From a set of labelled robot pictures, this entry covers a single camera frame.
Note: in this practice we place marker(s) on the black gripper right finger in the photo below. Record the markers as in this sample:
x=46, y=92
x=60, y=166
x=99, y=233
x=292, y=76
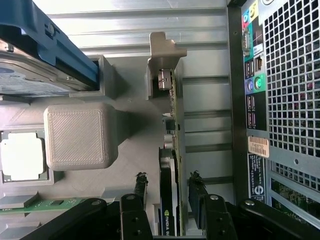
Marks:
x=215, y=220

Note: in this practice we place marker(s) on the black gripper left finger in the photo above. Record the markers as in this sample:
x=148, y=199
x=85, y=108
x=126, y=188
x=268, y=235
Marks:
x=132, y=217

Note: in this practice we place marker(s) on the bright green RAM stick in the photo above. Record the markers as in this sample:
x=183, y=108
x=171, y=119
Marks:
x=50, y=203

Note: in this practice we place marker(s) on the beige barcode sticker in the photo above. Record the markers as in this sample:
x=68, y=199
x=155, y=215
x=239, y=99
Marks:
x=258, y=147

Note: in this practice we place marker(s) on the grey printed parts rack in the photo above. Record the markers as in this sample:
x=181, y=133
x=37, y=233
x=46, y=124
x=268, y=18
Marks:
x=75, y=140

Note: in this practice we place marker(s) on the silver CPU chip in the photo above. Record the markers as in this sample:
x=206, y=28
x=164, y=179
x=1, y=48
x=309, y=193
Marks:
x=22, y=155

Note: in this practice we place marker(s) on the black grey PC case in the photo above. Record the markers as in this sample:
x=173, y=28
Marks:
x=287, y=75

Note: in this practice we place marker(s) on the hard disk drive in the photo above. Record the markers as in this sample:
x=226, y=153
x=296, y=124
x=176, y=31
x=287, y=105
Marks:
x=25, y=72

